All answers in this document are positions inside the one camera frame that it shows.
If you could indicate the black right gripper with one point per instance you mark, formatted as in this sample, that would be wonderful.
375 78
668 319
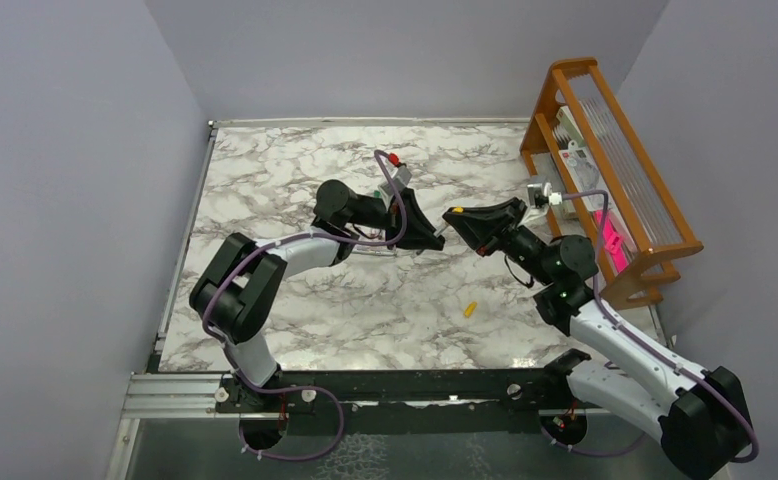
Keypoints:
483 227

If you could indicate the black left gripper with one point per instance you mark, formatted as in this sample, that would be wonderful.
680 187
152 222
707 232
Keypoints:
419 228

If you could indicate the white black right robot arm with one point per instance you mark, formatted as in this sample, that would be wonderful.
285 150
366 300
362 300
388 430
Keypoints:
699 417

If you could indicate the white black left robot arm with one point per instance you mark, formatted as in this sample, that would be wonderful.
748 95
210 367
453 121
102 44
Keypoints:
235 293

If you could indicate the white packaged item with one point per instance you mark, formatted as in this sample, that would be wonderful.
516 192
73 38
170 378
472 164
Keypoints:
573 149

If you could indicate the orange wooden rack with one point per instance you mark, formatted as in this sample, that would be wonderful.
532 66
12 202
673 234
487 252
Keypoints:
657 227

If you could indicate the pink packaged item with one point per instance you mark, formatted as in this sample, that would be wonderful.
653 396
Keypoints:
617 241

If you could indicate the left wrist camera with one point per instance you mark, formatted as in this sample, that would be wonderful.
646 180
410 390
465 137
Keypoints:
401 175

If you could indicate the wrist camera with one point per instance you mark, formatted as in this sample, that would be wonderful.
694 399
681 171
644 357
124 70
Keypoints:
542 195
401 175

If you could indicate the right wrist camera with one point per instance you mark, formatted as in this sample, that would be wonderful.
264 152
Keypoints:
542 195

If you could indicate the black mounting rail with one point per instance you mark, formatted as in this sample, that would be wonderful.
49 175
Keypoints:
398 402

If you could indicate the aluminium frame rail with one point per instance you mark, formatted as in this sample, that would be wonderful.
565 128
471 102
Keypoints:
191 395

